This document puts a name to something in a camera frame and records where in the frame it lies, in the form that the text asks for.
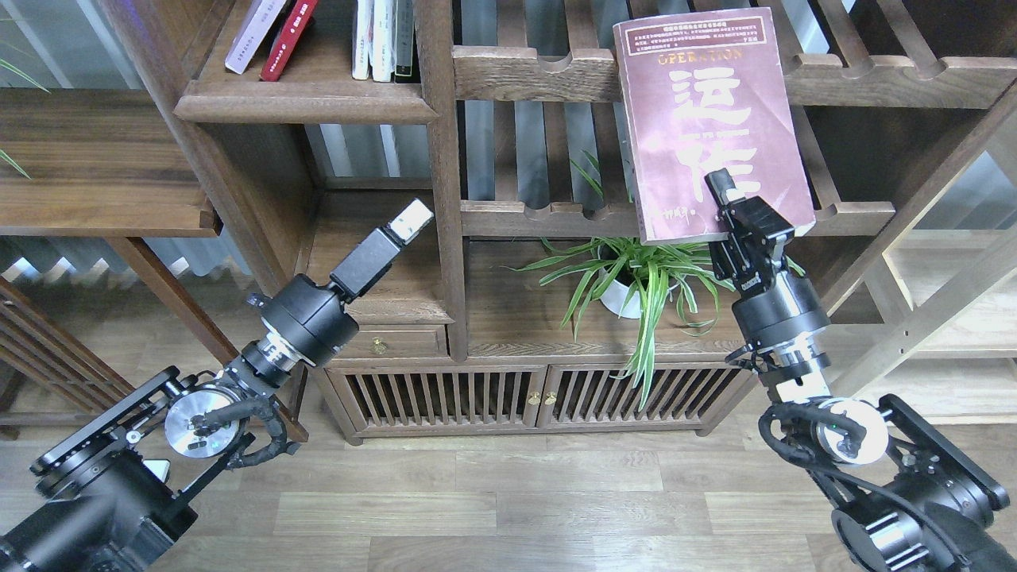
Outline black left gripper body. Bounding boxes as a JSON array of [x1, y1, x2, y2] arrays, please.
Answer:
[[328, 225, 400, 301]]

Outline dark green upright book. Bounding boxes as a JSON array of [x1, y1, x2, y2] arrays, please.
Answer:
[[392, 0, 420, 83]]

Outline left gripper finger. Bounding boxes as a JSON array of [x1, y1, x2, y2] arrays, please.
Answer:
[[388, 199, 435, 245]]

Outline white stand leg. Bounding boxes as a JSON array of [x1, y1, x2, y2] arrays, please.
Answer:
[[143, 458, 171, 484]]

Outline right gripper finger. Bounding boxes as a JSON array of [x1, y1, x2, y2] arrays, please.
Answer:
[[705, 169, 741, 209]]

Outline white plant pot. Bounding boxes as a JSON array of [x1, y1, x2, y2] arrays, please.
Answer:
[[599, 270, 642, 319]]

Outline dark wooden bookshelf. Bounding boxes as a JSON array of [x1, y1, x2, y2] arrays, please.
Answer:
[[99, 1, 1015, 458]]

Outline maroon book with white characters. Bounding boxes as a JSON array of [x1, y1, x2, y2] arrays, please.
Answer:
[[613, 7, 816, 244]]

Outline brass drawer knob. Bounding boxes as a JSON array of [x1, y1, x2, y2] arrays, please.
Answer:
[[371, 338, 388, 355]]

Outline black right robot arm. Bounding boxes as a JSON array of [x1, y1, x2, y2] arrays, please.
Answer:
[[706, 169, 1015, 571]]

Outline green spider plant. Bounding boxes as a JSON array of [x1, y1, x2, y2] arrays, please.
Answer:
[[512, 151, 805, 412]]

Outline red paperback book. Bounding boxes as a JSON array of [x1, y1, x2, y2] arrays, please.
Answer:
[[259, 0, 319, 81]]

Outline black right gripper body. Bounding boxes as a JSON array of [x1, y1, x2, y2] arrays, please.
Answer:
[[710, 199, 795, 298]]

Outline white and purple book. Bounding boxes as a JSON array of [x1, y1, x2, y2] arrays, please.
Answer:
[[224, 1, 289, 75]]

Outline white upright book left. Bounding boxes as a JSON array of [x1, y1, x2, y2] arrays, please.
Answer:
[[351, 0, 374, 81]]

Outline slatted wooden rack left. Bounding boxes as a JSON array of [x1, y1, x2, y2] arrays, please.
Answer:
[[1, 280, 134, 441]]

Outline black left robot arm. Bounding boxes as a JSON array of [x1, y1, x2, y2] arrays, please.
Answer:
[[2, 199, 434, 571]]

